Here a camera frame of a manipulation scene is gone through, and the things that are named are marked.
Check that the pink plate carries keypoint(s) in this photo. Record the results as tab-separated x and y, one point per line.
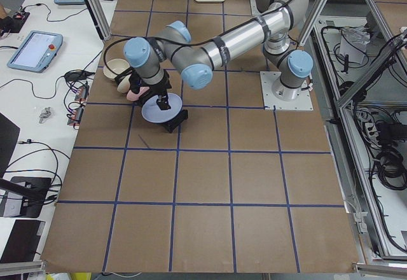
132	96

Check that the metal clamp piece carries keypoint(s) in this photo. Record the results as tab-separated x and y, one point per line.
45	114

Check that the black monitor stand base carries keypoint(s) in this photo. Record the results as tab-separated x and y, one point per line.
24	196

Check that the cream bowl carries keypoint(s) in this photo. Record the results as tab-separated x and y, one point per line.
114	67

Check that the cream plate in rack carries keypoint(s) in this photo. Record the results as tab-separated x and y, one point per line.
124	85

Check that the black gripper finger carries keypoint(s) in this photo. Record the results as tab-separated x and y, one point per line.
163	102
135	82

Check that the aluminium frame post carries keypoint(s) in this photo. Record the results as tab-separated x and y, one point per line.
99	19

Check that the black dish rack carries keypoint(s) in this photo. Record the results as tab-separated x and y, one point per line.
169	119

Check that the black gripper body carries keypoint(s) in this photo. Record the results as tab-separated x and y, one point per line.
159	88

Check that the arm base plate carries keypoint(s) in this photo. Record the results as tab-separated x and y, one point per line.
280	98

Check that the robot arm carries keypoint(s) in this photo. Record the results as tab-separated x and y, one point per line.
196	62

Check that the near teach pendant tablet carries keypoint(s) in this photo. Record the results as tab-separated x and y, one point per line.
36	51

